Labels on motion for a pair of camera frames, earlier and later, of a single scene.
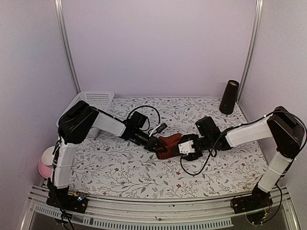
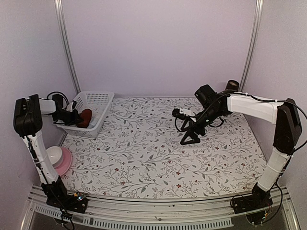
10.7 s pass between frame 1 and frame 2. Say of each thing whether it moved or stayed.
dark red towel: moved
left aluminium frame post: stayed
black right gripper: moved
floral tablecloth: stayed
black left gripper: moved
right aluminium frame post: stayed
